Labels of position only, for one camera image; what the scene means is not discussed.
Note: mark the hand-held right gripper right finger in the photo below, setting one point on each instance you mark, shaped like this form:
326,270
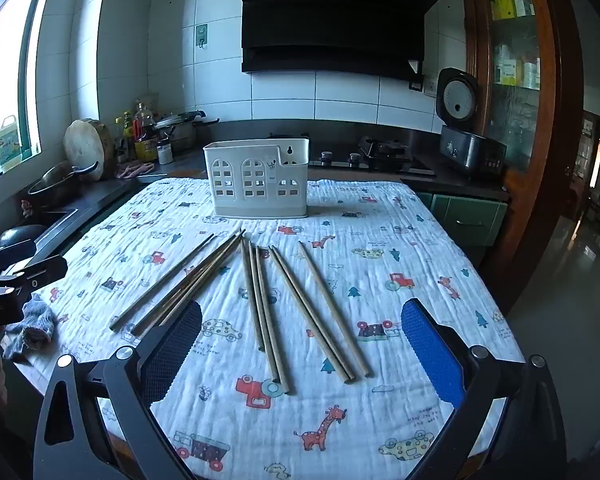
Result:
427,347

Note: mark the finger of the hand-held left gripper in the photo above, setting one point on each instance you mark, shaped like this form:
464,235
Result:
42,271
7,256

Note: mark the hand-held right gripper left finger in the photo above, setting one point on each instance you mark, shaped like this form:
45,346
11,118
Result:
172,345

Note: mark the pile of wooden chopsticks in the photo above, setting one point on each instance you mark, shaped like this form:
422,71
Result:
265,310

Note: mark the white plastic utensil holder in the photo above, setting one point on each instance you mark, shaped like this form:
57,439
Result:
240,180

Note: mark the black pan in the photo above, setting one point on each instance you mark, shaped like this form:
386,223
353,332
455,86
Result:
15,237

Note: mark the grey rag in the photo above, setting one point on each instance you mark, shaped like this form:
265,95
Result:
30,325

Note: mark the white printed table cloth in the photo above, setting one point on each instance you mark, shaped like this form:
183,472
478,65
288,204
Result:
405,240

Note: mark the clear detergent jug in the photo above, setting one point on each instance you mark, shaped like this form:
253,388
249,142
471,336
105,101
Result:
7,142

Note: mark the round wooden cutting board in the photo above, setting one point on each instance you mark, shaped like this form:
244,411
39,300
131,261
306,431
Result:
82,147

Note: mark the pink cloth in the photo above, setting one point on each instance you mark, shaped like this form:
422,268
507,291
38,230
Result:
135,170

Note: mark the green cabinet drawer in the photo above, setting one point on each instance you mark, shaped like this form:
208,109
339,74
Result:
470,215

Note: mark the small dark sauce bottle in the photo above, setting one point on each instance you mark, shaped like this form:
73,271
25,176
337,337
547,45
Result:
119,140

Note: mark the small white jar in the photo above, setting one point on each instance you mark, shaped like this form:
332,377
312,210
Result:
165,154

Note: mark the large cooking oil bottle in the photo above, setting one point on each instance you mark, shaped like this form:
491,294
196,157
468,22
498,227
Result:
145,135

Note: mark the steel pot with lid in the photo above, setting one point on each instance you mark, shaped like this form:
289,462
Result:
180,132

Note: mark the black rice cooker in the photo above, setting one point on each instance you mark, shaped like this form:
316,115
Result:
467,147

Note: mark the window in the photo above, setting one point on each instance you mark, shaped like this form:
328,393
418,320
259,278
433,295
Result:
5,50

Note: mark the wooden glass door cabinet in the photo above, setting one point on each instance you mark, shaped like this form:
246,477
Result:
545,110

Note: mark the black range hood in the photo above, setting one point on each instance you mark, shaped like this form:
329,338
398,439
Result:
330,15

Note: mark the wall socket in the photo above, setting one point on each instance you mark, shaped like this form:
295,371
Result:
430,87

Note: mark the green wall hook sticker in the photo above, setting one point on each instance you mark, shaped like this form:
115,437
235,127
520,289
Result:
201,35

